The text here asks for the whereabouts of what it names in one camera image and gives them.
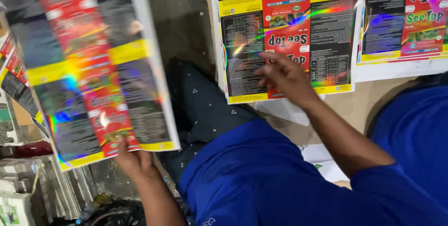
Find person's left hand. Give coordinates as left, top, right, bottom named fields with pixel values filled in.
left=114, top=136, right=160, bottom=185

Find person's right hand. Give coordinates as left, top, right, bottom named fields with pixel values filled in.
left=254, top=52, right=321, bottom=110

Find holographic printed label sheet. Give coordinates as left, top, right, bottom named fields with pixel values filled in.
left=0, top=0, right=181, bottom=172

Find plain white paper sheet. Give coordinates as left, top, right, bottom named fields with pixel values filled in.
left=253, top=94, right=327, bottom=127

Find stack of holographic printed sheets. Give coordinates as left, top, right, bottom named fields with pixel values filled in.
left=210, top=0, right=365, bottom=105

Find person's dark patterned trousers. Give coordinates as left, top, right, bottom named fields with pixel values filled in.
left=157, top=59, right=262, bottom=185

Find white paper with green print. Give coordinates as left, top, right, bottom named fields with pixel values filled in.
left=298, top=144, right=350, bottom=183

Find person's blue shirt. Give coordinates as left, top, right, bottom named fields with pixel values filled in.
left=178, top=75, right=448, bottom=226

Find holographic sheet with white margin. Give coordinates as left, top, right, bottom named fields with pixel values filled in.
left=355, top=0, right=448, bottom=83

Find black plastic bag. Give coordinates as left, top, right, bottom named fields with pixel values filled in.
left=51, top=198, right=149, bottom=226

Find clear plastic bottle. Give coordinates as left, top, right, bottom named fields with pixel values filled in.
left=75, top=193, right=111, bottom=225

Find pile of printed label sheets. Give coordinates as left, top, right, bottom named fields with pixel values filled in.
left=0, top=4, right=50, bottom=139

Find stack of grey folded cartons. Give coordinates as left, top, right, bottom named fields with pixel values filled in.
left=0, top=154, right=93, bottom=226

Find dark red cloth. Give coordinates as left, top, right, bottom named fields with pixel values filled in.
left=0, top=141, right=54, bottom=160

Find green and white printed paper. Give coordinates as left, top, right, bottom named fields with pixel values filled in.
left=0, top=89, right=24, bottom=147

